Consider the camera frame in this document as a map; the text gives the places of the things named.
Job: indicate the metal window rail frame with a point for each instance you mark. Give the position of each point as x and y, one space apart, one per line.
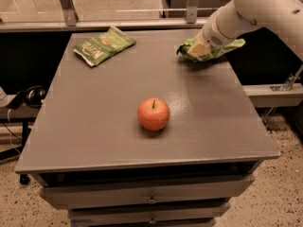
97 15

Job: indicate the black headphones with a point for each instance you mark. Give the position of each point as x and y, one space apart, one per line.
33 97

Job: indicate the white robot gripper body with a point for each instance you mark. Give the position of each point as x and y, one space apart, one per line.
212 36

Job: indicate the light green Dang chip bag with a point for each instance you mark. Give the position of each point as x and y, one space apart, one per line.
215 52

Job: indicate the grey drawer cabinet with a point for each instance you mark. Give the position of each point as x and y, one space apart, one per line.
146 139

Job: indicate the top grey drawer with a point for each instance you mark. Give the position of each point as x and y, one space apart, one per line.
146 192

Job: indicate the grey drawer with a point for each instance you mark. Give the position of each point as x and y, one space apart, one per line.
146 192
150 214

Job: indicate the red apple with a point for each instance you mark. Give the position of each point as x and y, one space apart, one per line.
153 114

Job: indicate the dark green kettle chip bag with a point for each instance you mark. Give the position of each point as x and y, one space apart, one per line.
104 46

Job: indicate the metal shelf bracket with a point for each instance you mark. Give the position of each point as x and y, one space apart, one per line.
289 82

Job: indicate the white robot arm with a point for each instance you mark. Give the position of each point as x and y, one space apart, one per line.
282 17

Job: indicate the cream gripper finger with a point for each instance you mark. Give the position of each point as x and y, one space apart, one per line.
199 49

